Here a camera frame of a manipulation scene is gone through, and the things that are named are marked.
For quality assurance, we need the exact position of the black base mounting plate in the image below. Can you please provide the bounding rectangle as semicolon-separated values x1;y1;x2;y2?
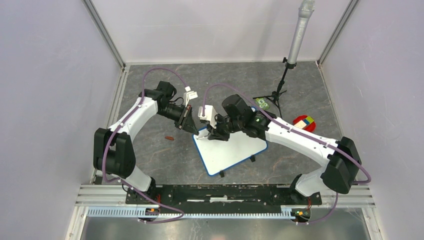
146;184;322;214

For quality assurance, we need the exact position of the black microphone tripod stand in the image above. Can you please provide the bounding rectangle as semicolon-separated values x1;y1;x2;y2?
253;57;297;117

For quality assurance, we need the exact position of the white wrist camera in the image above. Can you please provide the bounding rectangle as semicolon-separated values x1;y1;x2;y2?
183;86;198;107
198;105;218;129

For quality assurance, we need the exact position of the silver microphone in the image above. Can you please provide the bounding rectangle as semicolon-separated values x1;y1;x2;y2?
285;0;316;69

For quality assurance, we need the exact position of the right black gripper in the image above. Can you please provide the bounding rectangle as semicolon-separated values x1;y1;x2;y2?
206;113;243;142

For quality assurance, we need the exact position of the aluminium slotted cable rail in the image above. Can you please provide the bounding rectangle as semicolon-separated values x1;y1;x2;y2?
86;206;311;220

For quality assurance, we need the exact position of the purple cable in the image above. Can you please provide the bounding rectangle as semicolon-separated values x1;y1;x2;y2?
201;83;373;226
101;67;191;225

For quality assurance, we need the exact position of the green owl number toy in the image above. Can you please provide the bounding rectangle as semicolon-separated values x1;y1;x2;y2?
254;97;270;110

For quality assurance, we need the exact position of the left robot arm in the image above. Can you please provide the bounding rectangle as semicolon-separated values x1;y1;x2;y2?
93;81;199;204

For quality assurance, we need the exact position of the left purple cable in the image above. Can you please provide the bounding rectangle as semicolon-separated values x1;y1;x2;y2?
101;67;191;225

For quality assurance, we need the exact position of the red plate with blocks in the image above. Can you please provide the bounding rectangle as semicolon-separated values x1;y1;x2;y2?
292;115;316;133

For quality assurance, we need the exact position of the white marker pen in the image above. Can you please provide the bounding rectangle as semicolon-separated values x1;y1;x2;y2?
197;134;209;140

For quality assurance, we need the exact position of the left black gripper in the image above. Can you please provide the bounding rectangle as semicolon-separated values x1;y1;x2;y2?
157;103;199;136

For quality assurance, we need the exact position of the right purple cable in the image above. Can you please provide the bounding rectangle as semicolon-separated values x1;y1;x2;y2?
201;83;373;226

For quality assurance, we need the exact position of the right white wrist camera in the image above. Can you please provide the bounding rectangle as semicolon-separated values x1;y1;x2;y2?
198;105;218;129

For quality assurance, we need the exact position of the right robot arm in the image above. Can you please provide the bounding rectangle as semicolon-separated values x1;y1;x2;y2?
198;94;362;204

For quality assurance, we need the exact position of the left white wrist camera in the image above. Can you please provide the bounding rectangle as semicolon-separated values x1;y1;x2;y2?
183;86;198;107

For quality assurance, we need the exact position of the blue framed whiteboard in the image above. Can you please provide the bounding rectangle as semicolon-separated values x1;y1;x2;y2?
192;127;268;176

